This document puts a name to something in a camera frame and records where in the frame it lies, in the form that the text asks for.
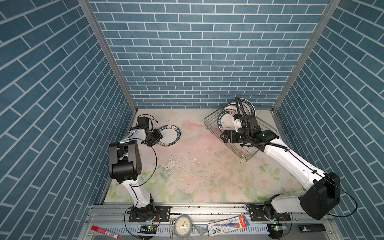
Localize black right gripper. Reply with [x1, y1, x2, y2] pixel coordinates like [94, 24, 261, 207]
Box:
[219, 128, 251, 144]

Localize metal wire dish rack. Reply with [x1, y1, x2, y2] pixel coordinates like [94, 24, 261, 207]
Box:
[204, 99, 278, 162]

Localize green rim plate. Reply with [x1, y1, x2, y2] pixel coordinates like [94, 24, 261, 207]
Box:
[158, 125, 181, 147]
[224, 103, 247, 116]

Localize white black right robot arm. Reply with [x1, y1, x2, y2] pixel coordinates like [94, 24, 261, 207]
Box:
[220, 129, 341, 221]

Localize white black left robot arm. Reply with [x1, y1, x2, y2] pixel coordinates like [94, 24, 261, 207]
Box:
[108, 128, 163, 223]

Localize rear plate in rack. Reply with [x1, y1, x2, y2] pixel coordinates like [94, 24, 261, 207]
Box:
[240, 98, 256, 116]

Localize blue white toothpaste box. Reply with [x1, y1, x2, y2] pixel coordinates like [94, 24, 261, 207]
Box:
[207, 216, 250, 237]

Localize round white dial timer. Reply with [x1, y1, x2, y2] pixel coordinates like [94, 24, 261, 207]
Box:
[173, 215, 193, 239]

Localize red marker pen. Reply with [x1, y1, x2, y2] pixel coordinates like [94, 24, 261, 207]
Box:
[91, 226, 121, 239]

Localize aluminium corner post right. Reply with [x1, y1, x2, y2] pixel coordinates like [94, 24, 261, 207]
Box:
[272, 0, 343, 111]

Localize aluminium corner post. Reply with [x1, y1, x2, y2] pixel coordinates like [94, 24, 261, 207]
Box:
[78, 0, 138, 114]
[272, 0, 343, 111]

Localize aluminium front rail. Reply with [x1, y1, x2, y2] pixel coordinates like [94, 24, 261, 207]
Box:
[79, 203, 342, 240]

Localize black device on rail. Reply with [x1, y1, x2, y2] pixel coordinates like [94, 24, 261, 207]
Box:
[298, 224, 326, 233]

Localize aluminium corner post left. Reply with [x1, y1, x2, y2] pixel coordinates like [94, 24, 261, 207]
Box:
[78, 0, 138, 114]

